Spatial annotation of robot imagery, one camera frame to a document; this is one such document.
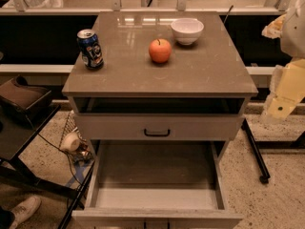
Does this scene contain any blue pepsi can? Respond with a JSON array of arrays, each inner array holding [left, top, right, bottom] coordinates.
[[77, 29, 104, 70]]

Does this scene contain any black metal leg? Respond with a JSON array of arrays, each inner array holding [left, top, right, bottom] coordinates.
[[242, 119, 271, 184]]

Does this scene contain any white round device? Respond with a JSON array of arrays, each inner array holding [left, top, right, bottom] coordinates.
[[61, 132, 81, 152]]

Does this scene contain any black side table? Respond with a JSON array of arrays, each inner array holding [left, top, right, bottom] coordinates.
[[0, 104, 92, 229]]

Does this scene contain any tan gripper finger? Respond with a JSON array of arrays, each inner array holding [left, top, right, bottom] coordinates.
[[263, 59, 305, 120]]

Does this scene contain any open middle drawer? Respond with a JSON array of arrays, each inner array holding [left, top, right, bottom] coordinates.
[[72, 141, 243, 229]]

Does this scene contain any orange apple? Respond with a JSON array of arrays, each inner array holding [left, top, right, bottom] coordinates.
[[149, 38, 172, 63]]

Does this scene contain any grey drawer cabinet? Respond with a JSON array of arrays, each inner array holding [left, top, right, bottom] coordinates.
[[61, 10, 259, 229]]

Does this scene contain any brown padded object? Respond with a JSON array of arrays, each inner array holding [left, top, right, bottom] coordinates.
[[0, 75, 52, 115]]

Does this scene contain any black cable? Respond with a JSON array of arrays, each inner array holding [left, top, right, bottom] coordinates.
[[27, 114, 84, 189]]

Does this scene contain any closed top drawer black handle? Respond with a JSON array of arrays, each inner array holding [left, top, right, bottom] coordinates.
[[74, 114, 244, 141]]

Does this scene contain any white sneaker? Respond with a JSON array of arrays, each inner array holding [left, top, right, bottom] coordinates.
[[9, 196, 41, 229]]

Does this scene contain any white bowl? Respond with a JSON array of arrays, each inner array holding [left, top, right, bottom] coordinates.
[[171, 18, 204, 45]]

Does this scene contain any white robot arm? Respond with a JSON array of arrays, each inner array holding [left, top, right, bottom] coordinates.
[[262, 0, 305, 121]]

